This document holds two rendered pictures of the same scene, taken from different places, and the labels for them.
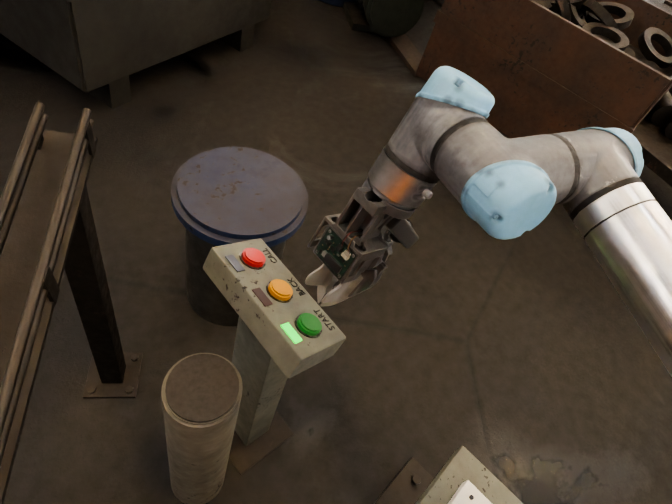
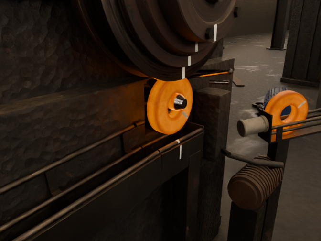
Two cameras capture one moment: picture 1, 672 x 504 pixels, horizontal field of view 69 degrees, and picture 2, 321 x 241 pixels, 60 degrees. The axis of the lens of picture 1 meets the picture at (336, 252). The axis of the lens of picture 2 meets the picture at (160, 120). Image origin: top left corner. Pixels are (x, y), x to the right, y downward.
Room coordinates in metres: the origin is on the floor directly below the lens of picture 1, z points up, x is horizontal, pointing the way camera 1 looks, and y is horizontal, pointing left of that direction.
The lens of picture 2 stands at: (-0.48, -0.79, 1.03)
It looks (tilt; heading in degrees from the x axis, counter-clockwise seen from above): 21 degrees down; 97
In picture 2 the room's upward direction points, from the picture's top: straight up
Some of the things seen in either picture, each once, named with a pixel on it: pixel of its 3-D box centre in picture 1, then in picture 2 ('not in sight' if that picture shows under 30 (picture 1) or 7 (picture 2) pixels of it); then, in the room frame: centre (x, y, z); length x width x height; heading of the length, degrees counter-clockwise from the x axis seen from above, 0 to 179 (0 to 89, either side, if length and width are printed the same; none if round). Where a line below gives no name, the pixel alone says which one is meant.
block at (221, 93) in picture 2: not in sight; (209, 124); (-0.43, 0.11, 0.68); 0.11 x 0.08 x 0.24; 146
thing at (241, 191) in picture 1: (235, 244); not in sight; (0.80, 0.26, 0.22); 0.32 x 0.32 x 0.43
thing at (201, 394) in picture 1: (199, 441); not in sight; (0.29, 0.12, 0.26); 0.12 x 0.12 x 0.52
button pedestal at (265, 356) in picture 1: (259, 370); not in sight; (0.44, 0.06, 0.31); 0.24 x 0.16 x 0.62; 56
